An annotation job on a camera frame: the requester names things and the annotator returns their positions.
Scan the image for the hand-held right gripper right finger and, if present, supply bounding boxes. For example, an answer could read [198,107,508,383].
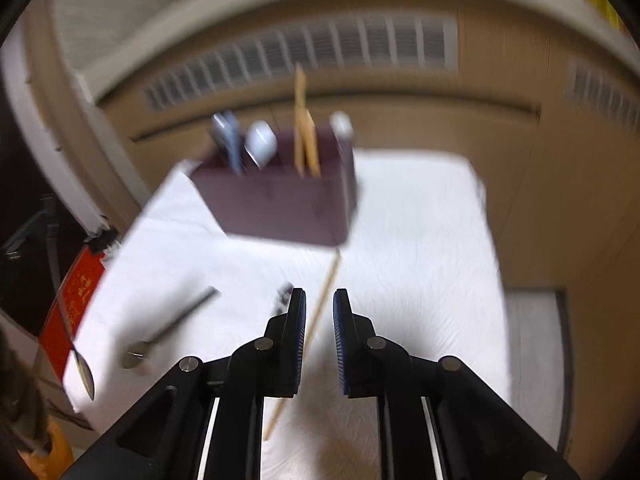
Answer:
[334,288,581,480]

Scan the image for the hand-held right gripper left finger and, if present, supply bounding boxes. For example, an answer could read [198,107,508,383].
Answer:
[60,288,307,480]

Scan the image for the wooden chopstick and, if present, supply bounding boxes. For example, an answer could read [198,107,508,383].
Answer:
[294,64,308,178]
[263,249,343,442]

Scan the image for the black-handled metal spoon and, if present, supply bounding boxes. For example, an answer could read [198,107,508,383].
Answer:
[123,286,221,370]

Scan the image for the maroon plastic utensil holder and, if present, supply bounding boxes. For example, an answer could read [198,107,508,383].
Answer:
[191,129,360,247]

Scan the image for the wooden spoon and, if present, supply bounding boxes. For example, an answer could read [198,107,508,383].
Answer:
[305,109,322,178]

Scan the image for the white plastic spoon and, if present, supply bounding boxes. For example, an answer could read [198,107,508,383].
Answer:
[244,120,278,170]

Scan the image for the blue plastic spoon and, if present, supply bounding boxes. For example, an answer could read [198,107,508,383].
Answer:
[211,111,246,175]

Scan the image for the large metal spoon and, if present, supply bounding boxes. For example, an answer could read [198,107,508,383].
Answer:
[47,220,96,401]

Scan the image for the white textured towel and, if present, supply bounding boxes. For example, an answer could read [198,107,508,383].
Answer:
[62,149,503,480]

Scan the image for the red box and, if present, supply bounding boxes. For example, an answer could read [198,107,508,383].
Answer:
[39,247,108,378]

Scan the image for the wooden kitchen cabinet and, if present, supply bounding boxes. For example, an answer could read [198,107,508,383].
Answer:
[100,10,640,461]

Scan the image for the dark fuzzy object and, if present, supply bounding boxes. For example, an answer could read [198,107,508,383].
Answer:
[0,330,51,461]

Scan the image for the large grey vent grille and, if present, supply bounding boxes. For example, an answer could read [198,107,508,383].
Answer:
[144,14,458,113]

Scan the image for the grey kitchen countertop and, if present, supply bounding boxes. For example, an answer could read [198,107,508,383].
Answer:
[75,0,640,106]

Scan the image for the small grey vent grille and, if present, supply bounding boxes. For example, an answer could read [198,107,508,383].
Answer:
[565,62,640,133]

